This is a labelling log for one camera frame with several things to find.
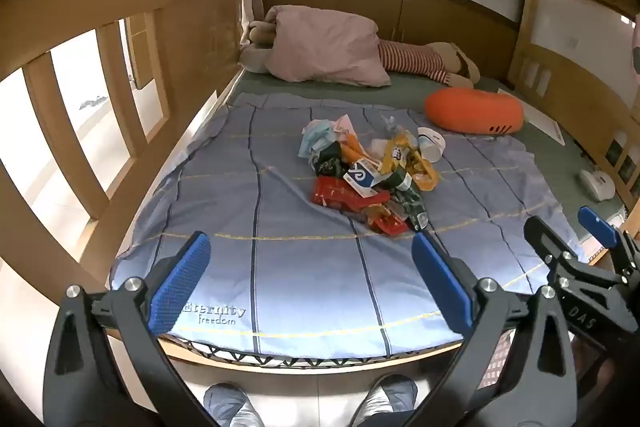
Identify wooden bunk bed frame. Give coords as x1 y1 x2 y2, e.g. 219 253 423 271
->
0 0 640 378

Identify clear plastic wrapper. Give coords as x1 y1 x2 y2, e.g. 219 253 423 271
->
370 117 401 152

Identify red snack packet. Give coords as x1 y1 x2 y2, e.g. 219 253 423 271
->
311 176 391 212

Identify white handheld appliance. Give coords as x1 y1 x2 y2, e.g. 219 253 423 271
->
580 168 617 202

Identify small red orange packet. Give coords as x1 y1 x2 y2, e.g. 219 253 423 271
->
367 204 408 235

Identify long dark green packet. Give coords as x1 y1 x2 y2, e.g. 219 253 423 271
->
387 172 428 230

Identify dark green snack bag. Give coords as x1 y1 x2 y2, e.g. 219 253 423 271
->
309 142 346 175

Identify pale pink waste bin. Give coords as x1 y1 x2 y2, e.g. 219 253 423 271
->
477 329 516 390

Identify orange carrot plush pillow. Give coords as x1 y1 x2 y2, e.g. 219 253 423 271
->
425 88 526 136

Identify white and blue packet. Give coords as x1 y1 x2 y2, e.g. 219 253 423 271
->
344 159 383 198

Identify hanging pale cloth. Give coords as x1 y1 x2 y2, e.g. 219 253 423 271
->
241 0 266 38

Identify white flat board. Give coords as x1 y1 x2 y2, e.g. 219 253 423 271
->
497 89 566 145

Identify light blue wrapper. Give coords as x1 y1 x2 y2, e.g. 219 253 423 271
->
298 119 341 158

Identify pink pillow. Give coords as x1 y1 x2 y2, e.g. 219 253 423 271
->
264 5 392 88

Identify striped plush toy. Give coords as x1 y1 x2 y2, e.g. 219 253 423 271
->
377 39 481 90

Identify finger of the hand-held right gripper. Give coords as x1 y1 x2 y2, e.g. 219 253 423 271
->
577 206 640 279
523 216 626 297

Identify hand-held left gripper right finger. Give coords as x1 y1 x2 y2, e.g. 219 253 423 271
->
411 232 593 427

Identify white paper cup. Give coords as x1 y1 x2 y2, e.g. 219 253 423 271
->
417 127 447 162

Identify person's grey shoes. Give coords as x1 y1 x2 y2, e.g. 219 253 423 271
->
350 374 419 427

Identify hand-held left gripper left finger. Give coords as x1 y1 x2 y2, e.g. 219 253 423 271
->
42 231 221 427

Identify blue checked blanket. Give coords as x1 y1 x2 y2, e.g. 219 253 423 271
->
110 92 588 360

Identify person's left leg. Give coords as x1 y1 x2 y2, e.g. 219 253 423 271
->
203 382 263 427

